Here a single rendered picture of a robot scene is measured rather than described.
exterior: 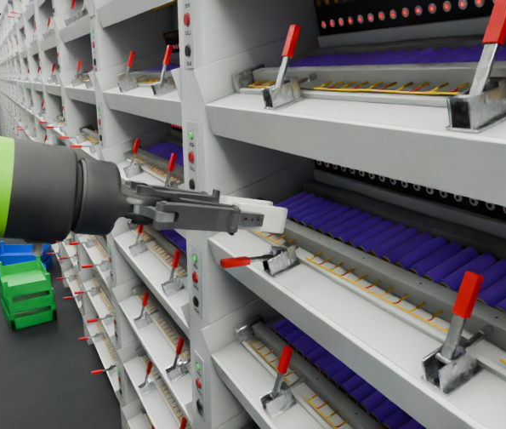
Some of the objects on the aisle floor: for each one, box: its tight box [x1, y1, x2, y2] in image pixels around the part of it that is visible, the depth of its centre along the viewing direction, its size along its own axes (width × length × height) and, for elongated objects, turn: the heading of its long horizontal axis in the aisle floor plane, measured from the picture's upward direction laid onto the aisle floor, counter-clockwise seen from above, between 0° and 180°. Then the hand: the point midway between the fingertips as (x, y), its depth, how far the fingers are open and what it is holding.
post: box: [89, 5, 176, 429], centre depth 147 cm, size 20×9×175 cm, turn 117°
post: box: [178, 0, 321, 429], centre depth 87 cm, size 20×9×175 cm, turn 117°
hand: (253, 214), depth 60 cm, fingers open, 3 cm apart
